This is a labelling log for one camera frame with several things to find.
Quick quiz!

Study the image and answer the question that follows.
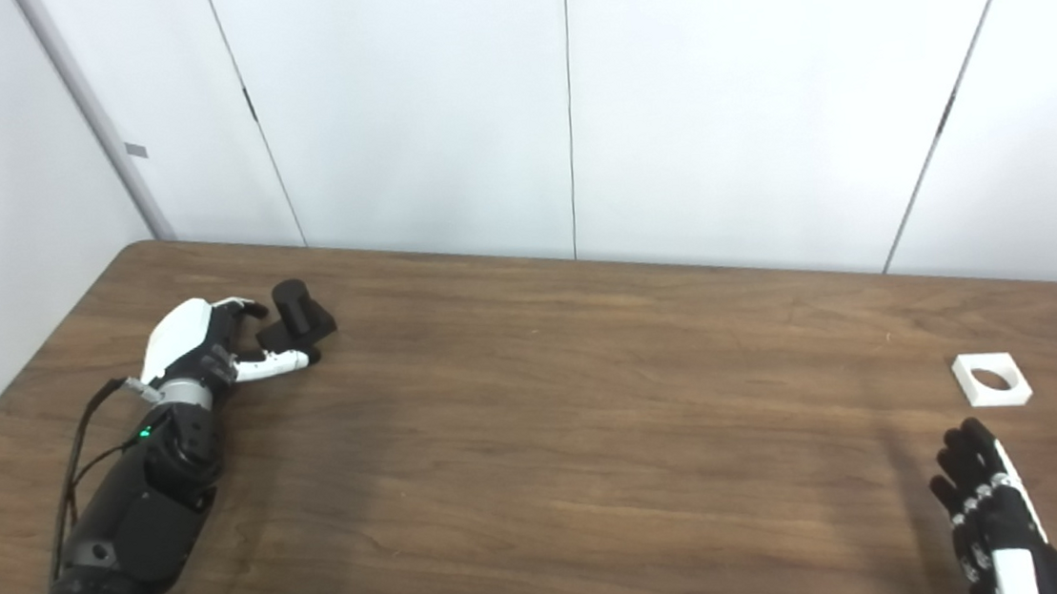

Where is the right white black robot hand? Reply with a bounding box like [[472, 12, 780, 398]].
[[925, 411, 1057, 594]]

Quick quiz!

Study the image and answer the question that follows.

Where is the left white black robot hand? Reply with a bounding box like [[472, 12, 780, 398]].
[[133, 288, 324, 408]]

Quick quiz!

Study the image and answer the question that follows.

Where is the white square piece with hole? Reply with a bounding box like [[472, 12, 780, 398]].
[[951, 348, 1034, 413]]

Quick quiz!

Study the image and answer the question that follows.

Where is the black peg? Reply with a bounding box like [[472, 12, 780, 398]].
[[251, 275, 340, 357]]

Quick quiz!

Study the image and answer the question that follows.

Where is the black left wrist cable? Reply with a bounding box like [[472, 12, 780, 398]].
[[34, 373, 175, 584]]

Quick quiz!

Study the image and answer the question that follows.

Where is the grey wall corner strip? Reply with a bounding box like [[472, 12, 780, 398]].
[[14, 0, 177, 253]]

